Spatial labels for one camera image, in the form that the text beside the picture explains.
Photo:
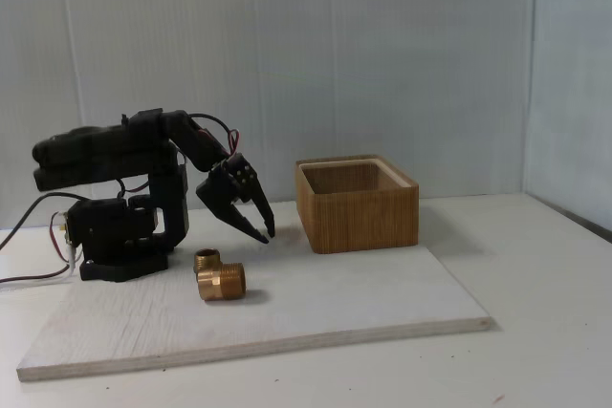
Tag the white plywood board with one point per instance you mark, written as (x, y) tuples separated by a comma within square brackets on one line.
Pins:
[(334, 303)]

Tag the brown wooden box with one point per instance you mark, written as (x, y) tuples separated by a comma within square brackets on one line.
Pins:
[(358, 221)]

